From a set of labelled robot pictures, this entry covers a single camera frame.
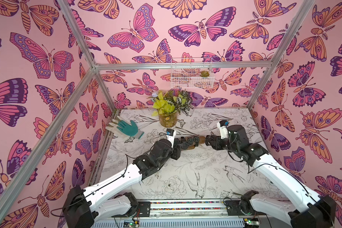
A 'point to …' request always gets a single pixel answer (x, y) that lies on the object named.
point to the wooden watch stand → (202, 140)
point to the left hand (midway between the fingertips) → (180, 143)
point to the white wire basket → (185, 73)
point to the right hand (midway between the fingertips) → (212, 138)
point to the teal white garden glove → (124, 126)
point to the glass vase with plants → (167, 104)
